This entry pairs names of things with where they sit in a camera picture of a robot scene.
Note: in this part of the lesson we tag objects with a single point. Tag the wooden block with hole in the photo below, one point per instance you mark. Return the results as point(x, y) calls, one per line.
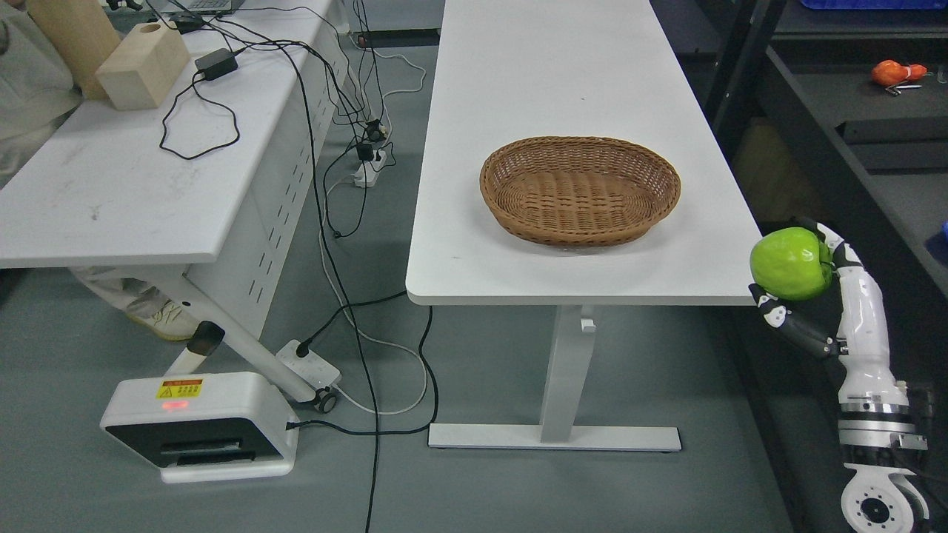
point(139, 73)

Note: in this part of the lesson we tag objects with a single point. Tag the white far power strip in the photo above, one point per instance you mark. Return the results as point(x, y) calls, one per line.
point(367, 173)

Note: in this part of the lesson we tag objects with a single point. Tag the white sneaker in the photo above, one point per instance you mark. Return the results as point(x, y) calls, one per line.
point(164, 317)

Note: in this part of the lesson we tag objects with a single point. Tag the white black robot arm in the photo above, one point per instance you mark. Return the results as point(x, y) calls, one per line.
point(874, 424)

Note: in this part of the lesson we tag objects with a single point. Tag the white robot base unit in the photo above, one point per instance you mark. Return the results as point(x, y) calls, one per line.
point(205, 427)

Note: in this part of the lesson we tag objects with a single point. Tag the blue plastic bin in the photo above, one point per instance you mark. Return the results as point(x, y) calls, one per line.
point(936, 245)

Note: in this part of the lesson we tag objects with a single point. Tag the white side table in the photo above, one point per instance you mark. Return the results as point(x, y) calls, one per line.
point(203, 198)

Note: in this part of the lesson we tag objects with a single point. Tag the black metal shelf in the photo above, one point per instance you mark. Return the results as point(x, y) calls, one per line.
point(876, 155)

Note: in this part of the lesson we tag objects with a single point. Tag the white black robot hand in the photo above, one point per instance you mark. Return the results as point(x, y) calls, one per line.
point(861, 328)

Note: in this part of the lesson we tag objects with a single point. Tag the green apple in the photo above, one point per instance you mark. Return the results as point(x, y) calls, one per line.
point(792, 264)

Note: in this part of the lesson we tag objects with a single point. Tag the orange toy on shelf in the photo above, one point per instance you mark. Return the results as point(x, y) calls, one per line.
point(890, 73)

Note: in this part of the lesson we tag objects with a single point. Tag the brown wicker basket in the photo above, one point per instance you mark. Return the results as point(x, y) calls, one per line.
point(578, 191)

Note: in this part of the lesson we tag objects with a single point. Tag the white floor power strip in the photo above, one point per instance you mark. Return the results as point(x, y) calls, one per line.
point(309, 366)

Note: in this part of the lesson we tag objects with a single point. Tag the black power adapter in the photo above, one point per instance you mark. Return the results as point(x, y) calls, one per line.
point(216, 64)

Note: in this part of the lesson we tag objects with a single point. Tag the silver laptop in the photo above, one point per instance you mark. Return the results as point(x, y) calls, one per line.
point(206, 7)

